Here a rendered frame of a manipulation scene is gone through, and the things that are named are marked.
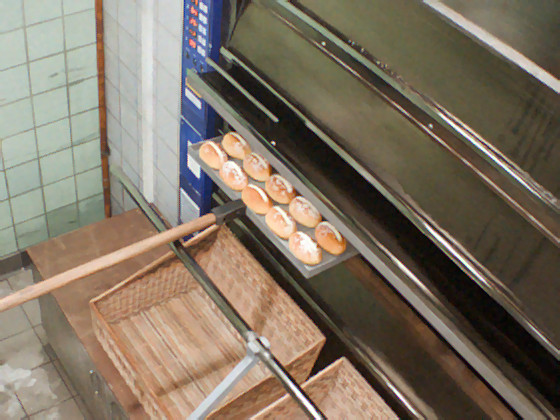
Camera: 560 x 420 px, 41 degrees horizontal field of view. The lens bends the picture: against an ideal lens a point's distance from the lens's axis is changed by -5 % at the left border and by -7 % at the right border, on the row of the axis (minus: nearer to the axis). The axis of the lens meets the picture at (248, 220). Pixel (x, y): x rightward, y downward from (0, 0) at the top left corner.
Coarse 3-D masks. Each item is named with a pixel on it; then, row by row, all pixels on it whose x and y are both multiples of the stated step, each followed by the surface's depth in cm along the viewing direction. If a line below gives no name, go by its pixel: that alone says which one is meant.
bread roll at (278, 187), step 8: (272, 176) 208; (280, 176) 207; (272, 184) 207; (280, 184) 205; (288, 184) 205; (272, 192) 206; (280, 192) 205; (288, 192) 205; (296, 192) 207; (280, 200) 206; (288, 200) 205
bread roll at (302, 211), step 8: (296, 200) 202; (304, 200) 201; (296, 208) 201; (304, 208) 199; (312, 208) 199; (296, 216) 201; (304, 216) 199; (312, 216) 199; (320, 216) 200; (304, 224) 200; (312, 224) 200
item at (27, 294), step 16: (192, 224) 195; (208, 224) 198; (144, 240) 190; (160, 240) 191; (112, 256) 186; (128, 256) 187; (80, 272) 181; (96, 272) 184; (32, 288) 176; (48, 288) 178; (0, 304) 172; (16, 304) 174
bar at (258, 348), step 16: (128, 192) 210; (144, 208) 204; (160, 224) 200; (176, 240) 196; (192, 256) 193; (192, 272) 190; (208, 288) 186; (224, 304) 182; (240, 320) 179; (256, 336) 176; (256, 352) 173; (240, 368) 176; (272, 368) 170; (224, 384) 177; (288, 384) 167; (208, 400) 178; (304, 400) 164; (192, 416) 179; (320, 416) 161
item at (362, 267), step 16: (368, 272) 194; (384, 288) 190; (400, 304) 186; (416, 320) 183; (432, 336) 179; (448, 352) 176; (464, 368) 172; (480, 384) 169; (496, 400) 166; (512, 416) 162
